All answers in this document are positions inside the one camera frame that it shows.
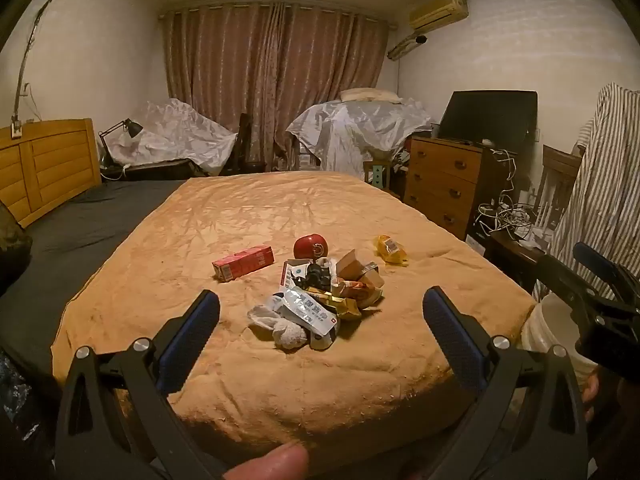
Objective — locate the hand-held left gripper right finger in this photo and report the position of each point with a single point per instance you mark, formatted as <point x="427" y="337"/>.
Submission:
<point x="450" y="332"/>

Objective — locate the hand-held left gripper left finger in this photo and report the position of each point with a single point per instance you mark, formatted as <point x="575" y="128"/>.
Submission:
<point x="192" y="332"/>

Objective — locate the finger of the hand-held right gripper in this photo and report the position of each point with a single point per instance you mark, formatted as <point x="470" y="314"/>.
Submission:
<point x="597" y="262"/>
<point x="570" y="285"/>

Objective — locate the white bucket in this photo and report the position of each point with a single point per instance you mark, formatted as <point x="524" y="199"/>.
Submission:
<point x="550" y="325"/>

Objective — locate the grey sock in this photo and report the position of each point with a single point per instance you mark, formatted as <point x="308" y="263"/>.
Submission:
<point x="280" y="330"/>

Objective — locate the orange snack wrapper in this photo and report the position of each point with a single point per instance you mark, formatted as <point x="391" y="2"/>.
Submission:
<point x="365" y="292"/>

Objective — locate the yellow wrapper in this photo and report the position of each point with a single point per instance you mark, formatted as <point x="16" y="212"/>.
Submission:
<point x="345" y="307"/>

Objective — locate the brown cardboard piece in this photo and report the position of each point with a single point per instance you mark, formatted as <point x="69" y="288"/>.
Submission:
<point x="352" y="265"/>

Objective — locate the dark wrapper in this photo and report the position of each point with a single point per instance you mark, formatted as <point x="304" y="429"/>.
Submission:
<point x="317" y="275"/>

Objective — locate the person's right hand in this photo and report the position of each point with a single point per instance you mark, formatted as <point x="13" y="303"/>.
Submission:
<point x="594" y="390"/>

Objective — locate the person's left hand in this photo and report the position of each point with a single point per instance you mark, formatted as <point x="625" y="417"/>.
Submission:
<point x="270" y="464"/>

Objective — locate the dark side table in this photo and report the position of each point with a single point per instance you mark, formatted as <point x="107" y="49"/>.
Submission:
<point x="515" y="260"/>

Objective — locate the striped cloth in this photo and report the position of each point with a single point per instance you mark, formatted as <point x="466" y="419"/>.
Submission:
<point x="600" y="175"/>

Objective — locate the red carton box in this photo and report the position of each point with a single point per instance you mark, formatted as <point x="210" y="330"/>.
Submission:
<point x="245" y="261"/>

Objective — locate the wooden chair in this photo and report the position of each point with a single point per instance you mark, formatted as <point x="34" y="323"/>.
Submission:
<point x="557" y="180"/>

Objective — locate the yellow snack packet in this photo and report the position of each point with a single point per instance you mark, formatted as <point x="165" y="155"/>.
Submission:
<point x="391" y="250"/>

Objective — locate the red round tin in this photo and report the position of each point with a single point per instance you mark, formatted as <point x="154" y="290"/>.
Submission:
<point x="310" y="246"/>

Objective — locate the orange blanket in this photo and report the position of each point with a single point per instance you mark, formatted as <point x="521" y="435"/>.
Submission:
<point x="280" y="210"/>

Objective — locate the grey bed sheet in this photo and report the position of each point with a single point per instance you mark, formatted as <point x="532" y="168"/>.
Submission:
<point x="85" y="225"/>

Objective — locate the wooden dresser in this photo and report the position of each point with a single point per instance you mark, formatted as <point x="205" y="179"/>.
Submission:
<point x="445" y="180"/>

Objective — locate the black television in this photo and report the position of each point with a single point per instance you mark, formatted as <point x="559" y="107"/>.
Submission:
<point x="490" y="115"/>

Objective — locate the shiny plastic bag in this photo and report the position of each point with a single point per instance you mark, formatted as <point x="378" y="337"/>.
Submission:
<point x="17" y="400"/>

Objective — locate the low plastic dust cover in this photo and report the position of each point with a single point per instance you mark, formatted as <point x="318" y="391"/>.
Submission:
<point x="175" y="130"/>

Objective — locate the black desk lamp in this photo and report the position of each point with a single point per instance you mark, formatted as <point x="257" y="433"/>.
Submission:
<point x="131" y="127"/>

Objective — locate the wooden headboard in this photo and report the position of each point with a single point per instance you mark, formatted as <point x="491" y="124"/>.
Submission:
<point x="50" y="165"/>

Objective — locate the tall plastic dust cover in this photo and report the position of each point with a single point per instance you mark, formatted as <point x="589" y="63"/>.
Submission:
<point x="360" y="130"/>

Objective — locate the cream pillow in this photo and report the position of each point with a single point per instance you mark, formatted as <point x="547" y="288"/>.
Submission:
<point x="367" y="95"/>

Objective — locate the brown curtain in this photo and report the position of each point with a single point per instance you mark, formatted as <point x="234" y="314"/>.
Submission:
<point x="250" y="75"/>

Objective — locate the wall socket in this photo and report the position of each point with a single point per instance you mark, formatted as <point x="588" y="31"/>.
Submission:
<point x="16" y="130"/>

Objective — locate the wall air conditioner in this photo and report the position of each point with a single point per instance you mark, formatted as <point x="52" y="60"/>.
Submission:
<point x="440" y="12"/>

